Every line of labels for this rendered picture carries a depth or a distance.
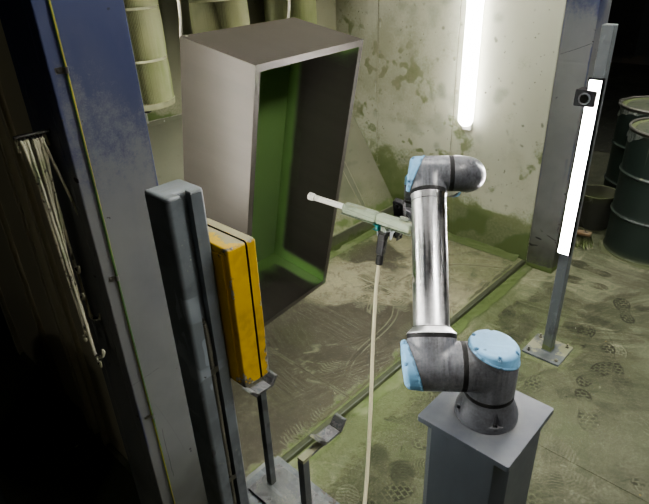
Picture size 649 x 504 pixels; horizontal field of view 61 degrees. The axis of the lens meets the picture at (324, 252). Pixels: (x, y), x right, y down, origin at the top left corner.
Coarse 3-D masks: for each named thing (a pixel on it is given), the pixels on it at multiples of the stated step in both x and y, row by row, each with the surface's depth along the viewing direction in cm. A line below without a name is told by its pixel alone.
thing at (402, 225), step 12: (336, 204) 223; (348, 204) 220; (360, 216) 216; (372, 216) 213; (384, 216) 211; (384, 228) 212; (396, 228) 209; (408, 228) 206; (384, 240) 215; (384, 252) 218
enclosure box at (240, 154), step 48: (192, 48) 183; (240, 48) 181; (288, 48) 188; (336, 48) 199; (192, 96) 193; (240, 96) 178; (288, 96) 244; (336, 96) 229; (192, 144) 204; (240, 144) 188; (288, 144) 256; (336, 144) 239; (240, 192) 198; (288, 192) 269; (336, 192) 247; (288, 240) 283; (288, 288) 272
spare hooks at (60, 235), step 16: (16, 144) 111; (32, 144) 113; (48, 144) 115; (32, 160) 111; (48, 160) 113; (48, 176) 114; (48, 192) 114; (48, 208) 115; (64, 224) 122; (64, 240) 122; (64, 256) 120; (64, 272) 126; (80, 272) 126; (80, 304) 126; (80, 320) 133; (96, 320) 137; (96, 352) 133
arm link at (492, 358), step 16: (480, 336) 162; (496, 336) 162; (464, 352) 159; (480, 352) 155; (496, 352) 156; (512, 352) 156; (464, 368) 157; (480, 368) 156; (496, 368) 154; (512, 368) 155; (464, 384) 158; (480, 384) 157; (496, 384) 157; (512, 384) 159; (480, 400) 162; (496, 400) 160
